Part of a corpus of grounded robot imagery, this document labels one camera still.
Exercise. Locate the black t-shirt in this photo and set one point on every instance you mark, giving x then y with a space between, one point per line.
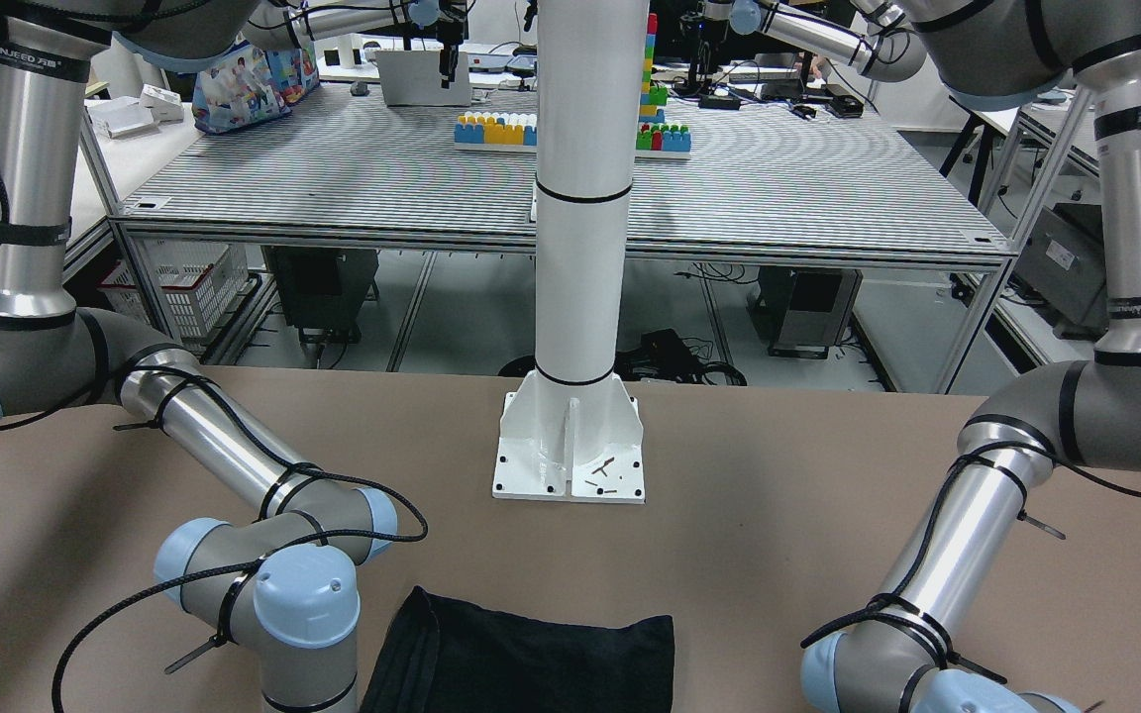
446 655

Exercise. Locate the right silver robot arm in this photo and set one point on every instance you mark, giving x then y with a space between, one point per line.
283 586

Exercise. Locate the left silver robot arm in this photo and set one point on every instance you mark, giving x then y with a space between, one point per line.
897 654

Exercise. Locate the striped aluminium workbench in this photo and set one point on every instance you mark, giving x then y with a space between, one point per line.
761 186

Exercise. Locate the colourful toy brick set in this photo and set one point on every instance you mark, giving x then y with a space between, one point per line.
654 136

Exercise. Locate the white plastic basket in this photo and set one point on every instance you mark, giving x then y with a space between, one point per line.
199 280

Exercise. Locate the colourful printed bag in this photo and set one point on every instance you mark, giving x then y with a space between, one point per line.
248 86

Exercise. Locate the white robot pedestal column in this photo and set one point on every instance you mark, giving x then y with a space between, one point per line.
571 431

